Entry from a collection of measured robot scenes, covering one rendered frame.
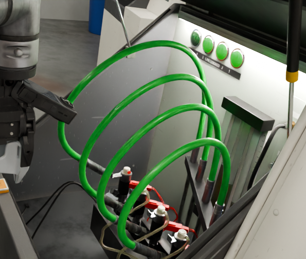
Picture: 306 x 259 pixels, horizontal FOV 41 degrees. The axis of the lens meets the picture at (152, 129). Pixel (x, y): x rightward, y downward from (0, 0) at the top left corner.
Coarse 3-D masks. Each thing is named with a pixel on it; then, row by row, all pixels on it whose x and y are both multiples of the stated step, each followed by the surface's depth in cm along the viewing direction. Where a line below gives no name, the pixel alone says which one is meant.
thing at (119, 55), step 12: (132, 48) 83; (144, 48) 84; (180, 48) 89; (108, 60) 82; (192, 60) 93; (96, 72) 81; (204, 72) 96; (84, 84) 81; (72, 96) 81; (204, 96) 99; (204, 120) 103; (60, 132) 83; (72, 156) 88
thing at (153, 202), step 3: (150, 201) 93; (153, 201) 93; (156, 201) 93; (147, 204) 93; (150, 204) 93; (153, 204) 93; (156, 204) 93; (159, 204) 93; (162, 204) 93; (147, 207) 93; (150, 207) 93; (153, 207) 93; (156, 207) 93; (165, 207) 93; (168, 207) 93; (165, 210) 93
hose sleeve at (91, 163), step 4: (76, 160) 89; (88, 160) 90; (88, 164) 90; (92, 164) 91; (96, 164) 92; (88, 168) 92; (92, 168) 91; (96, 168) 92; (100, 168) 93; (96, 172) 93; (100, 172) 93
